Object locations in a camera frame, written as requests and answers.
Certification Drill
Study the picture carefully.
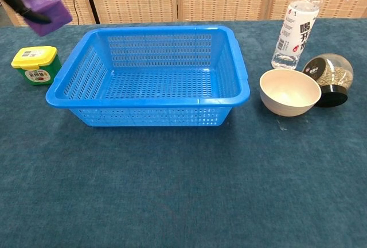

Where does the purple box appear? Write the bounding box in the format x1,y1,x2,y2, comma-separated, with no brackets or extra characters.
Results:
15,0,73,37

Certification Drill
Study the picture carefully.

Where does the yellow-lidded green container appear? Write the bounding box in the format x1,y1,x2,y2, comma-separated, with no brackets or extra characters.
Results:
10,45,63,86

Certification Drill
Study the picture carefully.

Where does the clear water bottle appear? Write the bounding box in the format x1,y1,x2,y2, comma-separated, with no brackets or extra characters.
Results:
271,0,326,70

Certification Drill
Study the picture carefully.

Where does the beige bowl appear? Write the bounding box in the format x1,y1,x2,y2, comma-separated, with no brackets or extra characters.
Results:
259,68,322,117

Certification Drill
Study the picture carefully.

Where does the round jar with black lid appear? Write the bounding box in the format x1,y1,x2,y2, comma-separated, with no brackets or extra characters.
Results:
302,53,354,108

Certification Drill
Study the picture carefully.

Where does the blue plastic basket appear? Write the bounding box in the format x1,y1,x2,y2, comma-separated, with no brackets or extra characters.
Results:
45,25,251,128

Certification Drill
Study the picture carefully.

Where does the blue table mat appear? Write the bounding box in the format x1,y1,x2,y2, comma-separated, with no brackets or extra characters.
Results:
0,18,367,248

